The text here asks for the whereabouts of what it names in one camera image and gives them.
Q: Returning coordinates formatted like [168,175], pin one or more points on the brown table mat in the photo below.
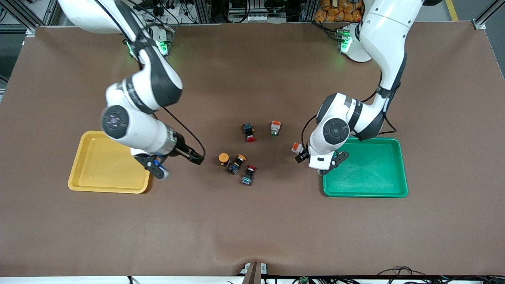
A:
[252,225]

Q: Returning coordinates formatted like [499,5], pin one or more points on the yellow push button switch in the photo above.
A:
[236,165]
[223,158]

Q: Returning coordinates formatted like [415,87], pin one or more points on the green plastic tray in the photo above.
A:
[375,173]

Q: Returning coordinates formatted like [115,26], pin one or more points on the aluminium frame profile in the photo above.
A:
[479,24]
[30,30]

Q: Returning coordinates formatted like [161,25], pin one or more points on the post with metal bracket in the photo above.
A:
[252,274]

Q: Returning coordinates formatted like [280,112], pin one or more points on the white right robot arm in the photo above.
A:
[150,79]

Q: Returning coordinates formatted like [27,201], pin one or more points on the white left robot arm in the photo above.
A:
[378,35]

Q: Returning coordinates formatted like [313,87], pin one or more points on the yellow plastic tray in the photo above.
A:
[102,169]

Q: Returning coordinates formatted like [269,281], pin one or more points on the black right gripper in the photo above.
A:
[183,149]

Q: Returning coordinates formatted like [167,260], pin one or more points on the white power strip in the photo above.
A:
[252,17]

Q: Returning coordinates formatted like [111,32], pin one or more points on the orange mesh bags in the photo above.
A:
[335,10]

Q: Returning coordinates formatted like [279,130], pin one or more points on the red push button switch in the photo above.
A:
[248,132]
[248,175]

